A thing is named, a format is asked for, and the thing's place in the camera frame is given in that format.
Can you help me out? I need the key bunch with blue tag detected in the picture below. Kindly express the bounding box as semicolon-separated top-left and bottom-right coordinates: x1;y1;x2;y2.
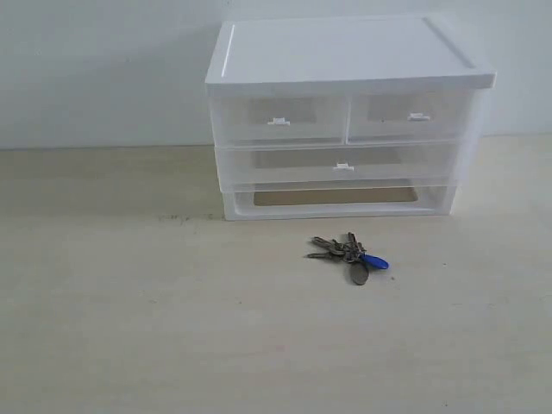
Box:
306;232;390;286

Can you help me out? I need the clear plastic storage bin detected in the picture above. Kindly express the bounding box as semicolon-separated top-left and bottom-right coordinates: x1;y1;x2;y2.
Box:
215;141;461;192

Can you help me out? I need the clear upper left drawer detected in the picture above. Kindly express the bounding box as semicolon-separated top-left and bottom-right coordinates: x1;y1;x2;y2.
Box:
210;97;347;146

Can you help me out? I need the clear drawer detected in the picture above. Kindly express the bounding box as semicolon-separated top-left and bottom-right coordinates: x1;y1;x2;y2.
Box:
348;91;475;143
210;97;347;146

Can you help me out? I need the white plastic drawer cabinet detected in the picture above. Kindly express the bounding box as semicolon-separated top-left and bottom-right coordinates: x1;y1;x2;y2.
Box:
205;15;496;220

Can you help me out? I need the clear upper right drawer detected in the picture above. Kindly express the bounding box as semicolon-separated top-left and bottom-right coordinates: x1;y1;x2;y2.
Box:
348;91;475;143

